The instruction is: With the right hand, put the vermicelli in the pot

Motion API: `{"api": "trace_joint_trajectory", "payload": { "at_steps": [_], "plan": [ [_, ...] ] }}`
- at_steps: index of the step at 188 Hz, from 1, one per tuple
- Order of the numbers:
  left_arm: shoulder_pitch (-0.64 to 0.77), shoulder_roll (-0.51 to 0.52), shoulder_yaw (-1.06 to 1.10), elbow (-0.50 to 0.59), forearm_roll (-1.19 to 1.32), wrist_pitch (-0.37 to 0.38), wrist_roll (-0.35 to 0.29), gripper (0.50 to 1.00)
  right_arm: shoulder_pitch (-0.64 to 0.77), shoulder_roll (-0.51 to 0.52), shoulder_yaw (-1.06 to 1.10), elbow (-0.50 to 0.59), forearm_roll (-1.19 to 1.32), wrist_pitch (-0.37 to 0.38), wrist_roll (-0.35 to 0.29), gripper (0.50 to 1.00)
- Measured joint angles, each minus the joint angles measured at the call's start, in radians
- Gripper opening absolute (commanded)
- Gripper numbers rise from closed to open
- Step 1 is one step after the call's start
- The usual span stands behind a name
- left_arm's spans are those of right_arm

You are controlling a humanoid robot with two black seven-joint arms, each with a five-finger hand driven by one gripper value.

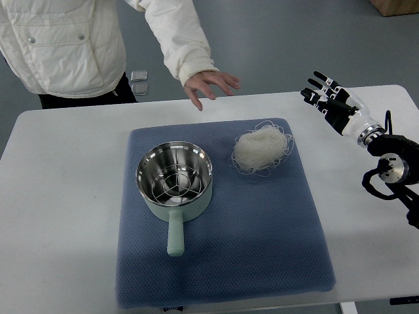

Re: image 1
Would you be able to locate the white jacket sleeve forearm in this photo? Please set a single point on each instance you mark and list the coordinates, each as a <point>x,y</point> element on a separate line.
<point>176,26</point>

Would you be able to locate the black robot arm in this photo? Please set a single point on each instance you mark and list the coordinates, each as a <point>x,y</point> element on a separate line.
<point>397,167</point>

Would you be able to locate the white vermicelli nest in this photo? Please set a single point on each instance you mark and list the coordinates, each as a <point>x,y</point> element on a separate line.
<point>262,149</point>

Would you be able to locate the white puffer jacket torso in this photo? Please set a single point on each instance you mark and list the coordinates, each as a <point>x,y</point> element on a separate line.
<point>71,49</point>

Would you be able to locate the wire steamer rack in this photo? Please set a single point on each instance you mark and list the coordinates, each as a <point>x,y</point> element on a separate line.
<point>176,184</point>

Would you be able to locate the blue quilted mat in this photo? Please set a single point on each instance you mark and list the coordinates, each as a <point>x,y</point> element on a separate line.
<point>260,235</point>

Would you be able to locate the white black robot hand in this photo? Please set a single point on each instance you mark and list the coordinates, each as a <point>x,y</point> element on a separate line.
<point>342,109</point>

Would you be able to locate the mint green steel pot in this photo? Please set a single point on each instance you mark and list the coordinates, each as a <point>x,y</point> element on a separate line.
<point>171,153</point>

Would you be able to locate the upper metal floor plate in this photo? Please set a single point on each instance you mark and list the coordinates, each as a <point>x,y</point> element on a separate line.
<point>139,75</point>

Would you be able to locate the brown cardboard box corner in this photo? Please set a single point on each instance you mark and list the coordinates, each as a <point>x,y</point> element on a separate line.
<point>395,7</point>

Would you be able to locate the person's bare hand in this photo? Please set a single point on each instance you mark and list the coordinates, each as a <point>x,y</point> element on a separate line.
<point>203,81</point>

